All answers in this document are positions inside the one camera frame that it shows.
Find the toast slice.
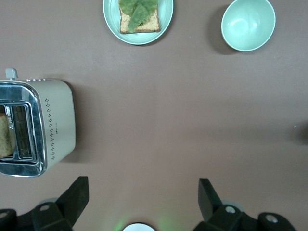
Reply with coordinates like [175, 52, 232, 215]
[118, 0, 161, 35]

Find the pale green bowl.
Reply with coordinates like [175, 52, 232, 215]
[220, 0, 276, 52]

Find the brown table cover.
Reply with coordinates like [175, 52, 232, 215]
[0, 0, 308, 231]

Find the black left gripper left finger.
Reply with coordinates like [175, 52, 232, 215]
[0, 176, 90, 231]

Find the green lettuce leaf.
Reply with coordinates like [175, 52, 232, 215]
[119, 0, 158, 33]

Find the brown bread slice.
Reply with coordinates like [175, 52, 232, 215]
[0, 113, 16, 159]

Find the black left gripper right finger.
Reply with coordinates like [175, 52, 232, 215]
[192, 178, 298, 231]

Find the pale green plate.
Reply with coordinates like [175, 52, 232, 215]
[103, 0, 174, 46]

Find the cream and chrome toaster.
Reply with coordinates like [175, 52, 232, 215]
[0, 68, 77, 178]

